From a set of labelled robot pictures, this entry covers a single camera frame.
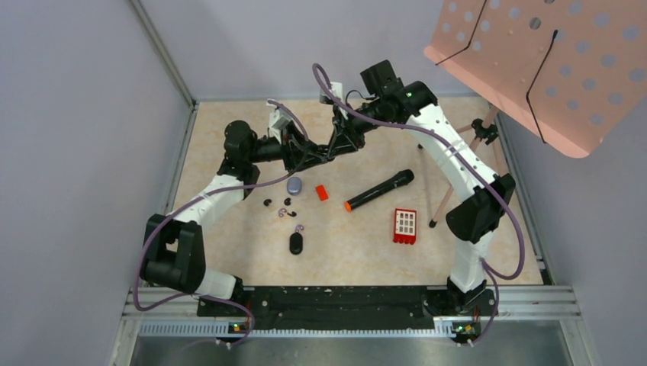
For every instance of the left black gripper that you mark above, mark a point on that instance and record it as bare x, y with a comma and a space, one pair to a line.
298, 152

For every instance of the black microphone orange tip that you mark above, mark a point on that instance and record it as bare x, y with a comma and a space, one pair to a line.
400, 179

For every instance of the lavender earbud charging case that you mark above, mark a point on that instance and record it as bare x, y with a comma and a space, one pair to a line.
294, 186

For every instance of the pink perforated music stand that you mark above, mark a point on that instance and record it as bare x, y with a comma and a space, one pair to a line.
567, 71

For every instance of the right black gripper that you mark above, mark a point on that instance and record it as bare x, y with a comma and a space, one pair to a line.
346, 139

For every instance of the small red block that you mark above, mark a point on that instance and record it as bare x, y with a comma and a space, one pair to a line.
322, 193

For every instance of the black earbud with purple hook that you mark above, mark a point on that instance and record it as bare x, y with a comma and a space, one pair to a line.
284, 212

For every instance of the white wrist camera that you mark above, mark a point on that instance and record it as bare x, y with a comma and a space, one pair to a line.
332, 94
279, 118

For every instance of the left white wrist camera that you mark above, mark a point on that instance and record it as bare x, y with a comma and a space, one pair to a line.
279, 118

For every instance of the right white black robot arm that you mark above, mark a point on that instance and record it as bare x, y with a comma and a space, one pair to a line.
484, 195

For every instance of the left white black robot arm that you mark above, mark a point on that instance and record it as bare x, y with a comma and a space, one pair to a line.
173, 255

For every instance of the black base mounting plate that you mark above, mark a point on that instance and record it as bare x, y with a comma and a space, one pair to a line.
354, 311

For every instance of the black earbud charging case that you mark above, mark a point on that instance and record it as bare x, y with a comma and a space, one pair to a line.
296, 243

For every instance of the red white toy block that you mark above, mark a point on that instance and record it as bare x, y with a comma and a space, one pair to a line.
405, 226

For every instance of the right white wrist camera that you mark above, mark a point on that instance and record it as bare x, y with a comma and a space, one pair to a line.
332, 94

